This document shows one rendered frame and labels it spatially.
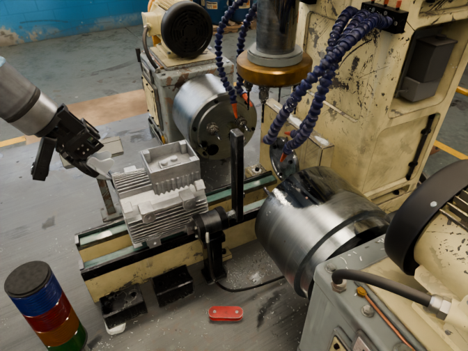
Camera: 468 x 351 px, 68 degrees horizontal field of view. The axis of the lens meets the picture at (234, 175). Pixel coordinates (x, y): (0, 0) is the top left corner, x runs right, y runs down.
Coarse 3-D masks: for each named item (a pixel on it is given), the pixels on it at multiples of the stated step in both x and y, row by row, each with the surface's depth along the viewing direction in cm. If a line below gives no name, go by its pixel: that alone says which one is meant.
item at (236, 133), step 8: (232, 136) 73; (240, 136) 71; (232, 144) 74; (240, 144) 72; (232, 152) 75; (240, 152) 74; (232, 160) 77; (240, 160) 75; (232, 168) 78; (240, 168) 76; (232, 176) 80; (240, 176) 78; (232, 184) 81; (240, 184) 79; (232, 192) 83; (240, 192) 81; (232, 200) 84; (240, 200) 82; (232, 208) 86; (240, 208) 84; (240, 216) 86
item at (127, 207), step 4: (112, 176) 87; (196, 180) 84; (200, 180) 85; (196, 184) 84; (200, 184) 84; (196, 188) 84; (200, 188) 84; (204, 188) 85; (124, 204) 78; (128, 204) 79; (124, 208) 78; (128, 208) 78; (132, 208) 79; (124, 212) 78; (128, 212) 79; (132, 244) 87; (136, 244) 86; (140, 244) 86
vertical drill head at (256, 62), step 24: (264, 0) 71; (288, 0) 70; (264, 24) 74; (288, 24) 74; (264, 48) 77; (288, 48) 77; (240, 72) 80; (264, 72) 76; (288, 72) 75; (264, 96) 81
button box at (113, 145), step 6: (108, 138) 101; (114, 138) 102; (108, 144) 101; (114, 144) 102; (120, 144) 102; (102, 150) 100; (108, 150) 101; (114, 150) 101; (120, 150) 102; (60, 156) 96; (114, 156) 106; (66, 162) 97; (66, 168) 100
